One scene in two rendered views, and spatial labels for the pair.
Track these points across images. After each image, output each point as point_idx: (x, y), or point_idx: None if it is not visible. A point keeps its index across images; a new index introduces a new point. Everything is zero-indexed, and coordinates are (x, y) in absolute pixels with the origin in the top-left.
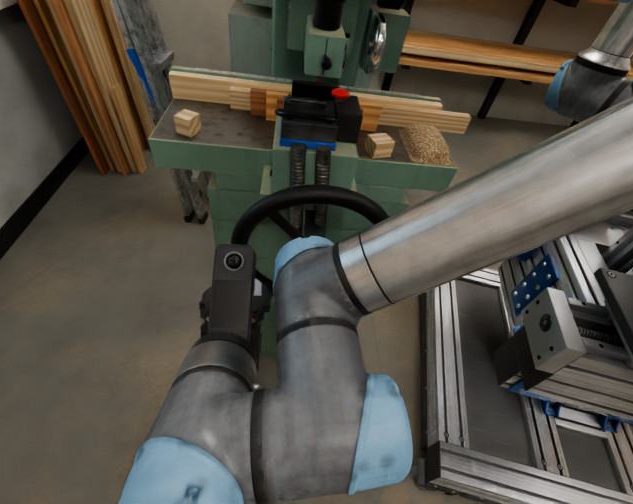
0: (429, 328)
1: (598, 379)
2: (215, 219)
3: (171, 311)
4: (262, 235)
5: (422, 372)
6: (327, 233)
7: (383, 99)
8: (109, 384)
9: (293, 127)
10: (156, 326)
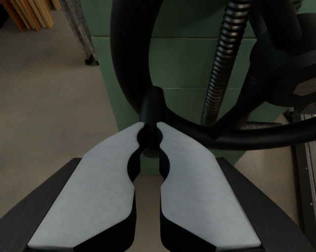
0: (310, 148)
1: None
2: (95, 35)
3: (81, 138)
4: (159, 56)
5: (302, 187)
6: (247, 47)
7: None
8: None
9: None
10: (70, 151)
